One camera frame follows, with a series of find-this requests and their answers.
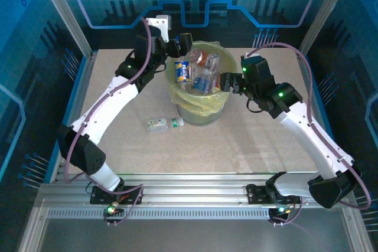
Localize aluminium frame post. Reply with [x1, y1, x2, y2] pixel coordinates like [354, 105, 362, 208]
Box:
[32, 0, 97, 58]
[297, 0, 356, 58]

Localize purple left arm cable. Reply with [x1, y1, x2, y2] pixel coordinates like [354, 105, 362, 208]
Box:
[63, 17, 154, 226]

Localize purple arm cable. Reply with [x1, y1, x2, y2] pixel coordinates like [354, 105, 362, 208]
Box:
[63, 17, 154, 226]
[246, 42, 372, 227]

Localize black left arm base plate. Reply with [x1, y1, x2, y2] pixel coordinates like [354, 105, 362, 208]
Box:
[90, 185, 145, 205]

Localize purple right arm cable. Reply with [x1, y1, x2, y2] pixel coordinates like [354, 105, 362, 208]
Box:
[246, 42, 372, 227]

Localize aluminium mounting rail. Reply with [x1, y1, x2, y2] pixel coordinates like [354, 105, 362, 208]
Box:
[38, 172, 355, 206]

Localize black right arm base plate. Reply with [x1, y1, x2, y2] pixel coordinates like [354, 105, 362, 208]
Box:
[246, 183, 305, 205]

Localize yellow plastic bin liner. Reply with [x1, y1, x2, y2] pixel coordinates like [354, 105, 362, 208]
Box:
[166, 40, 239, 117]

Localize round mesh waste bin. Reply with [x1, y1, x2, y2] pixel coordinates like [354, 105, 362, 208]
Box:
[167, 41, 239, 127]

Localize clear bottle with green labels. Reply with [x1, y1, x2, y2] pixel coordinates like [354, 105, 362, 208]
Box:
[146, 117, 185, 133]

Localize grey slotted cable duct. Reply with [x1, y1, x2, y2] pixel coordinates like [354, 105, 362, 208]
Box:
[47, 208, 274, 220]

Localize grey metal base panel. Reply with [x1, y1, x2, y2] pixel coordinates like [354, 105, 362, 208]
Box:
[17, 204, 374, 252]

